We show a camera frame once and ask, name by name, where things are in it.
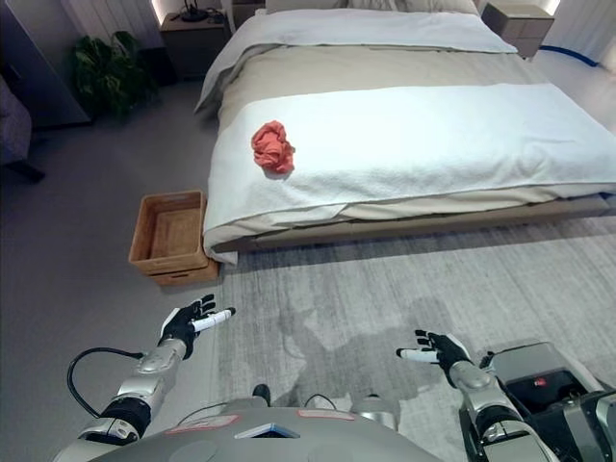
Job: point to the large bed with beige cover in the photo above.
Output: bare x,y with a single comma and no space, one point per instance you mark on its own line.
385,120

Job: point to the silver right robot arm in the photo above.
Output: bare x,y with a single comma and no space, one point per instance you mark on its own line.
495,414

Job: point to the grey patterned area rug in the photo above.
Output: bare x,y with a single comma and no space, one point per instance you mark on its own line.
409,308

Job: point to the green potted houseplant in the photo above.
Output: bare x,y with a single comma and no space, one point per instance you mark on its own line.
108,72

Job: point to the grey upholstered armchair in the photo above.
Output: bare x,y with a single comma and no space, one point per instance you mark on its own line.
14,130

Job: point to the brown woven wicker basket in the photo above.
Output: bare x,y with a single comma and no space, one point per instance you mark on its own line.
168,236

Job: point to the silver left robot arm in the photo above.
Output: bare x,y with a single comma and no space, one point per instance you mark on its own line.
126,391

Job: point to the crumpled coral pink cloth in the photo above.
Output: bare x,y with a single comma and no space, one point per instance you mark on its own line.
273,146

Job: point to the dark brown nightstand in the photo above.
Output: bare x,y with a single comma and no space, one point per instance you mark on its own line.
195,41

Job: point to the grey robot torso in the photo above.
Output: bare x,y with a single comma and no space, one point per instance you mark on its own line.
250,433

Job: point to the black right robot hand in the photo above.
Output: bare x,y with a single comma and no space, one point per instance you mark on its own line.
445,351

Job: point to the black device on nightstand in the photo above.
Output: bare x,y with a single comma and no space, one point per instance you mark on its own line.
195,13

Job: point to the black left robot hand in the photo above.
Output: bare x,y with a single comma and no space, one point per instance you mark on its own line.
182,325

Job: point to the beige brown nightstand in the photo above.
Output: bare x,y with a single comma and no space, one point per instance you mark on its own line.
517,24

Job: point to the grey folded duvet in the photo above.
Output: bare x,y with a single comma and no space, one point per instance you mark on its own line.
337,38

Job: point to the white towel blanket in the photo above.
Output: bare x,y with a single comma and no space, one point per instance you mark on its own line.
414,149

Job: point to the dark grey cabinet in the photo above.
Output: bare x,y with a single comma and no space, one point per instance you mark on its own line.
38,62

